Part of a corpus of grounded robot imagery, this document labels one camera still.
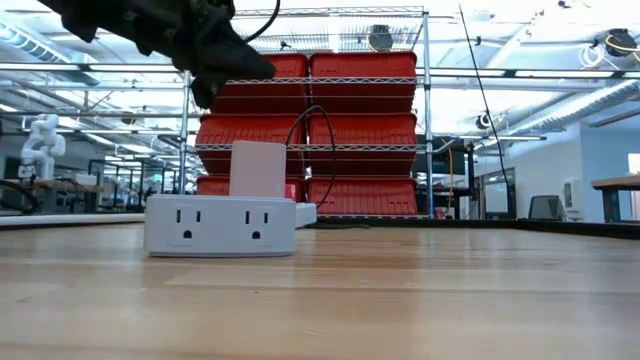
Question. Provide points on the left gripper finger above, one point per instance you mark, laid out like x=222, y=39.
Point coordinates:
x=225, y=52
x=205, y=90

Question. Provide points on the grey chair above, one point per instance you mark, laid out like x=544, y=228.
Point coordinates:
x=547, y=207

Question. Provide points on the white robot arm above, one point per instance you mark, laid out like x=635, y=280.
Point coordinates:
x=42, y=145

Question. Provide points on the round ceiling camera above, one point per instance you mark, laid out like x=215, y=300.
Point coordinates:
x=484, y=121

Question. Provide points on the pink USB charger adapter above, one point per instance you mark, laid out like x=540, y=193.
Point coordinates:
x=257, y=170

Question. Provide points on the black ceiling device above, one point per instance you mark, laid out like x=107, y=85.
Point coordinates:
x=620, y=41

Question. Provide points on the black aluminium table frame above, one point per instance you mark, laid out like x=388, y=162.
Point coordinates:
x=450, y=223

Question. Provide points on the red plastic storage bin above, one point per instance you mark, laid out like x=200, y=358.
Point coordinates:
x=370, y=196
x=370, y=132
x=220, y=130
x=285, y=67
x=212, y=185
x=365, y=67

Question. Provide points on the square white outlet hub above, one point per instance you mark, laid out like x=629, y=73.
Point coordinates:
x=220, y=225

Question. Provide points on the wooden work table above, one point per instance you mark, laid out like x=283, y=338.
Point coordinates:
x=65, y=185

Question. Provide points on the wooden table with black leg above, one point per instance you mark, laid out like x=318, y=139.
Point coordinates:
x=617, y=181

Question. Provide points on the white box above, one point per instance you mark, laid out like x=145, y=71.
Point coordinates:
x=86, y=179

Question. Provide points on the white wall dispenser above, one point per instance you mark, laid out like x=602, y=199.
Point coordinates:
x=572, y=195

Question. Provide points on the long white power strip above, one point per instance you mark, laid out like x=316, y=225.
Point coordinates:
x=306, y=214

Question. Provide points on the white ceiling duct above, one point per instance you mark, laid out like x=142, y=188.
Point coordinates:
x=590, y=107

